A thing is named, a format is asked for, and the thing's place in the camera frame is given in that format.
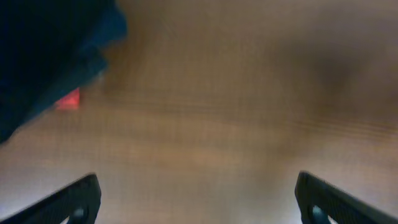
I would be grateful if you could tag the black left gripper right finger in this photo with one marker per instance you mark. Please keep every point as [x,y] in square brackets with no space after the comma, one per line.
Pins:
[321,202]

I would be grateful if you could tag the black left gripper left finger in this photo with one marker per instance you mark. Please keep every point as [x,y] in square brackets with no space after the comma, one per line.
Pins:
[79,202]

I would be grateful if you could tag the black shorts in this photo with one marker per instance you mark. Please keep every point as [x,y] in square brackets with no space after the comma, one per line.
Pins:
[48,49]

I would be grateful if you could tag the folded red garment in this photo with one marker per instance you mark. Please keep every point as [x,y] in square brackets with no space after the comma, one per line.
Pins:
[70,101]

